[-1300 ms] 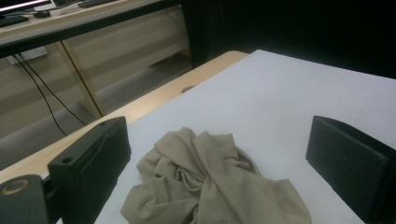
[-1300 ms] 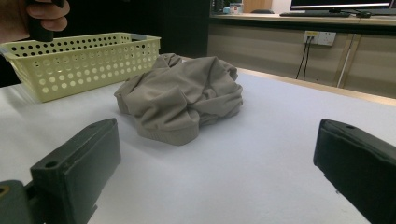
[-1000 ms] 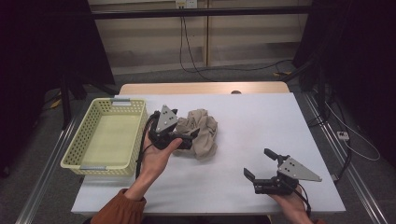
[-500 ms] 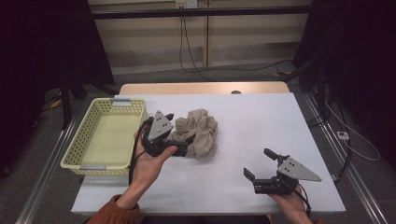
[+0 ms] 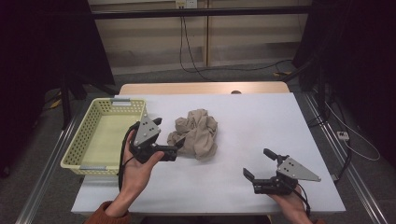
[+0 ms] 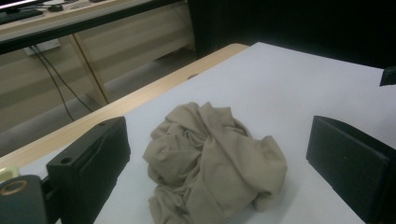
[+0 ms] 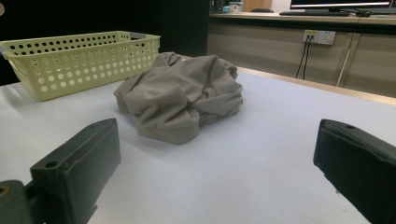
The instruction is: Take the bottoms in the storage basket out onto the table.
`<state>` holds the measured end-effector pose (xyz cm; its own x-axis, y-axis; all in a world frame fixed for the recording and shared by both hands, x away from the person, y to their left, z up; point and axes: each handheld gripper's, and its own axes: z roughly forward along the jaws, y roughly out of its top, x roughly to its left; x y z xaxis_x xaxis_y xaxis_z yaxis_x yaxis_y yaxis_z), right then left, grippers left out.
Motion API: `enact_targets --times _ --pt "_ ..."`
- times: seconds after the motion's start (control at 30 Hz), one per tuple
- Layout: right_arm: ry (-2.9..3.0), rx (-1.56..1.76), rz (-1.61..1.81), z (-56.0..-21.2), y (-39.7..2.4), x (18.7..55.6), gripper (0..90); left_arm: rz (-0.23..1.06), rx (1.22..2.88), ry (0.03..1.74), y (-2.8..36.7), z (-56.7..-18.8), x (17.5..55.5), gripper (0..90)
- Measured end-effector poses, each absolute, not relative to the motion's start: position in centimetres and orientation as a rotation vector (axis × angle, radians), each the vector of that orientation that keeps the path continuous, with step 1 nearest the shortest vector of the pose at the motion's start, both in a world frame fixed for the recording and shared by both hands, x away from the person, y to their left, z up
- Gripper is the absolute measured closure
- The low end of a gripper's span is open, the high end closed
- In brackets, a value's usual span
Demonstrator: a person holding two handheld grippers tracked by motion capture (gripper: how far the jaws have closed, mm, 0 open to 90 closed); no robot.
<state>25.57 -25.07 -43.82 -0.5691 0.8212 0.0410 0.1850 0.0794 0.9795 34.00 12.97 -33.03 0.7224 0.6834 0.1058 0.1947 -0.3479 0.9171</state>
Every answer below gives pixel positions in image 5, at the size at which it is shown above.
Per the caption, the white floor cable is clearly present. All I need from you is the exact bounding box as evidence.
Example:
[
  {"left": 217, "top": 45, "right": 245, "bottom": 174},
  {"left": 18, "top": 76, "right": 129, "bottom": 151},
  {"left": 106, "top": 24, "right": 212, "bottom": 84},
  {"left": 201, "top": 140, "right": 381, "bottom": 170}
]
[{"left": 325, "top": 101, "right": 381, "bottom": 162}]

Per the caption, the person's right hand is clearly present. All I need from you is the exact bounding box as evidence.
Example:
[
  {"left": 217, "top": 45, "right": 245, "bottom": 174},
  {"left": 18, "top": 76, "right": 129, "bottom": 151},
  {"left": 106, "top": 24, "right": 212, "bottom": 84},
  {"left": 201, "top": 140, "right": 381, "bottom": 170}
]
[{"left": 269, "top": 185, "right": 313, "bottom": 219}]

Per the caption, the white wall socket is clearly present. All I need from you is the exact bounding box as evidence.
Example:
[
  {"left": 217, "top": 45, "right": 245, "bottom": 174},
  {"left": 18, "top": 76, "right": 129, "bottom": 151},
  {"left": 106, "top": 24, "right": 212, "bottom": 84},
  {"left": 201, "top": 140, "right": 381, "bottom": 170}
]
[{"left": 176, "top": 0, "right": 198, "bottom": 9}]

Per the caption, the black horizontal bar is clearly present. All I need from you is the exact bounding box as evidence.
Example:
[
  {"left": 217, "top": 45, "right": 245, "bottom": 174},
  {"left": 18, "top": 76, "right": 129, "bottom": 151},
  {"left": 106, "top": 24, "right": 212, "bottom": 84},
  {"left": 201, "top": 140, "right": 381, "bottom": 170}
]
[{"left": 92, "top": 5, "right": 312, "bottom": 21}]

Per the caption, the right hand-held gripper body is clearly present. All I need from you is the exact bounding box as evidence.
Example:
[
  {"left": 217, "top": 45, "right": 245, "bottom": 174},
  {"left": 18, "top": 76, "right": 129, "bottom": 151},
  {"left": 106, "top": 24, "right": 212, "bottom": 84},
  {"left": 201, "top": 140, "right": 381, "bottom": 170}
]
[{"left": 252, "top": 153, "right": 322, "bottom": 196}]

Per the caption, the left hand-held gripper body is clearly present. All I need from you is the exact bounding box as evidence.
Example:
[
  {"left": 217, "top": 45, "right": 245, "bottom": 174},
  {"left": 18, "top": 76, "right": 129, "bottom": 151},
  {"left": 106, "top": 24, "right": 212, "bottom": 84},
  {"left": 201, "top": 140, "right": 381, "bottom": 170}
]
[{"left": 123, "top": 113, "right": 163, "bottom": 165}]

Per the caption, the aluminium floor rail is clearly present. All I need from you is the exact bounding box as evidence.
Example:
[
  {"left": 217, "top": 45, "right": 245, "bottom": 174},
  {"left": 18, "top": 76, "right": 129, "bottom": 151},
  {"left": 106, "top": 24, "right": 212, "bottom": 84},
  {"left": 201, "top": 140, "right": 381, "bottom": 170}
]
[
  {"left": 15, "top": 102, "right": 85, "bottom": 224},
  {"left": 303, "top": 92, "right": 390, "bottom": 224}
]

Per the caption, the beige cloth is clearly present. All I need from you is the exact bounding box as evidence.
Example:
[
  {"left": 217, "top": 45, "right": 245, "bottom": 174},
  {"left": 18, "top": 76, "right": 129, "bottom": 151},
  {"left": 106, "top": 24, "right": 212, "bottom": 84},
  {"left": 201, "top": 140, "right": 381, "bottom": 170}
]
[{"left": 166, "top": 108, "right": 219, "bottom": 161}]

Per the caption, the pale yellow perforated plastic basket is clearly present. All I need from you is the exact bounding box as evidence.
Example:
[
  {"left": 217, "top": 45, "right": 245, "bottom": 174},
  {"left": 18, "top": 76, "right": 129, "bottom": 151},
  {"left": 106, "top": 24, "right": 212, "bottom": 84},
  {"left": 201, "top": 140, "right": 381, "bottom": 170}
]
[{"left": 60, "top": 97, "right": 148, "bottom": 177}]

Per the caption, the person's left hand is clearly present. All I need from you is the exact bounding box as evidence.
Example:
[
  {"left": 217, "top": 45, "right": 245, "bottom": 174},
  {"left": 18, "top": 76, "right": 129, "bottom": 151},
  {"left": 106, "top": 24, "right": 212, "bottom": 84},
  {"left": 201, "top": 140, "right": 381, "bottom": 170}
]
[{"left": 120, "top": 129, "right": 165, "bottom": 195}]

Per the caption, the black power cable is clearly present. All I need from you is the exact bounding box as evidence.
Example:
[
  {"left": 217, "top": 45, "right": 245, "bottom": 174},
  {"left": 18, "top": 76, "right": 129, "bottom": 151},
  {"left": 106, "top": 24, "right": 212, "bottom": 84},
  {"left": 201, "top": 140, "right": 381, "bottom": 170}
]
[
  {"left": 178, "top": 7, "right": 206, "bottom": 82},
  {"left": 181, "top": 15, "right": 293, "bottom": 75}
]

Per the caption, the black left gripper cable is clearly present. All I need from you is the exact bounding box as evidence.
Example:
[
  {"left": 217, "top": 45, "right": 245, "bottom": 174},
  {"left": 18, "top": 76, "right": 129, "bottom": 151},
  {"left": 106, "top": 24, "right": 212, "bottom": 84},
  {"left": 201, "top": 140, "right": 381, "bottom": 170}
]
[{"left": 117, "top": 121, "right": 141, "bottom": 191}]

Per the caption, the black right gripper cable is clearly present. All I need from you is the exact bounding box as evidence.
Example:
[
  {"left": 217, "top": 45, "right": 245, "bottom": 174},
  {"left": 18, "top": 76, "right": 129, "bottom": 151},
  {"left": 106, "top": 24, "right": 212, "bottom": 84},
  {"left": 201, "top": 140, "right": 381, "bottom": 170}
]
[{"left": 290, "top": 183, "right": 312, "bottom": 217}]

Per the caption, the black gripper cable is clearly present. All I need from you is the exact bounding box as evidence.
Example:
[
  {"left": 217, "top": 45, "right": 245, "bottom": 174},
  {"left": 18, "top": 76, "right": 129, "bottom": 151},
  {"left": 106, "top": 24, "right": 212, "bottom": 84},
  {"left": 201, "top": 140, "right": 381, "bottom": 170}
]
[
  {"left": 117, "top": 121, "right": 141, "bottom": 191},
  {"left": 290, "top": 183, "right": 312, "bottom": 217}
]

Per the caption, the black curtain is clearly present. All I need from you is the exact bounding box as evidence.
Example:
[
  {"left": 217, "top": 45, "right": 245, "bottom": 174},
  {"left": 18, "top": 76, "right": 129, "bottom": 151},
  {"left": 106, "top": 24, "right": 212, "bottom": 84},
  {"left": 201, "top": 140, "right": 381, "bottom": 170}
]
[{"left": 292, "top": 0, "right": 396, "bottom": 160}]

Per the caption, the black metal stand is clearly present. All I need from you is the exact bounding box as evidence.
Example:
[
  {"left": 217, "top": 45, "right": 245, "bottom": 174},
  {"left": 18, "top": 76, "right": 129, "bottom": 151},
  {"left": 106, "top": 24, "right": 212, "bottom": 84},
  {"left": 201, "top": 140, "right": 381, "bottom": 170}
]
[
  {"left": 281, "top": 55, "right": 331, "bottom": 119},
  {"left": 59, "top": 73, "right": 120, "bottom": 130}
]

